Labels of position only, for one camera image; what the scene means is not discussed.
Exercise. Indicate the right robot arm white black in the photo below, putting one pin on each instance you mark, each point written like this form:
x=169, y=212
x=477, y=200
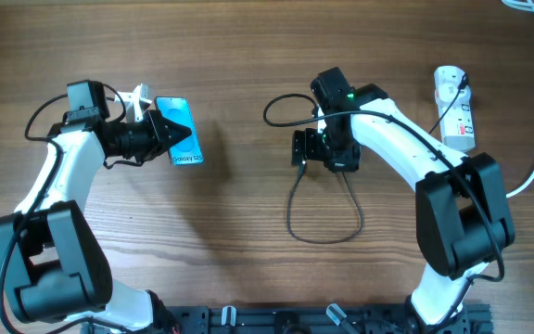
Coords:
x=463, y=219

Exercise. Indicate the blue screen Galaxy smartphone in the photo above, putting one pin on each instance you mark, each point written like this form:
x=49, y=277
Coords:
x=176, y=109

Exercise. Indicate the white power strip socket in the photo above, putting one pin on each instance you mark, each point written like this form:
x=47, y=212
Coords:
x=452, y=96

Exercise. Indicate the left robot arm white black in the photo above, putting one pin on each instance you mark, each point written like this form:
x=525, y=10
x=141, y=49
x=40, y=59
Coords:
x=52, y=269

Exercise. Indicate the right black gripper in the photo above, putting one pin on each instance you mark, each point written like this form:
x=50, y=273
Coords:
x=305, y=147

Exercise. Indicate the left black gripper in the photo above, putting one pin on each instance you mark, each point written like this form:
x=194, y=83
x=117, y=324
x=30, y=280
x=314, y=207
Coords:
x=157, y=126

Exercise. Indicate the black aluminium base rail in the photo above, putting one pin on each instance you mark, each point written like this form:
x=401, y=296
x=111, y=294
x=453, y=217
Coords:
x=385, y=318

